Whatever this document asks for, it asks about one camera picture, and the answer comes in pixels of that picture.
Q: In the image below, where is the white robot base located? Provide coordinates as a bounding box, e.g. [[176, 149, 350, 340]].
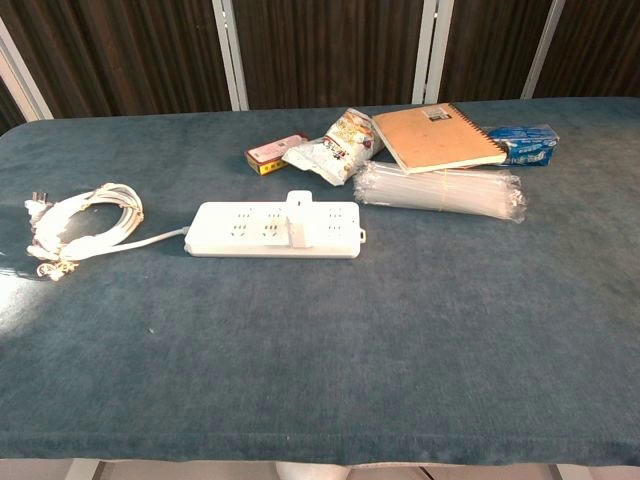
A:
[[276, 460, 347, 480]]

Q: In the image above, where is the red and yellow small box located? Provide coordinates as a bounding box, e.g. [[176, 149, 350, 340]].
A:
[[244, 131, 311, 177]]

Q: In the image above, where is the white printed snack bag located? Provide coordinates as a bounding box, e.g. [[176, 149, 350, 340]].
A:
[[281, 107, 385, 187]]

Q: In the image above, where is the brown spiral notebook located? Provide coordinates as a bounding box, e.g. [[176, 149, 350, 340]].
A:
[[370, 102, 509, 175]]

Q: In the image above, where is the white plug adapter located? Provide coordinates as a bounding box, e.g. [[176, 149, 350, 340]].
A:
[[285, 189, 315, 250]]

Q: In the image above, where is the white partition frame post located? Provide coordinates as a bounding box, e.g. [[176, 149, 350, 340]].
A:
[[519, 0, 567, 100], [412, 0, 455, 105], [0, 17, 55, 122], [211, 0, 250, 112]]

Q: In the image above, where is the clear wrapped straws bundle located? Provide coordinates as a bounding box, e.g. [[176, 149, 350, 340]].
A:
[[352, 160, 528, 224]]

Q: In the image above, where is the blue tissue pack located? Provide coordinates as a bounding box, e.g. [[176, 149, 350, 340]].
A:
[[485, 123, 561, 168]]

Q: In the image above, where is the white coiled power cable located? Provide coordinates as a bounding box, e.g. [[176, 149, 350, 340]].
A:
[[24, 182, 191, 282]]

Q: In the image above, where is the teal velvet tablecloth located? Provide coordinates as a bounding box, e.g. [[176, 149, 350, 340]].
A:
[[0, 96, 640, 467]]

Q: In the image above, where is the white power strip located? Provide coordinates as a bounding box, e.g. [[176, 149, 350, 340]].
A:
[[183, 200, 368, 260]]

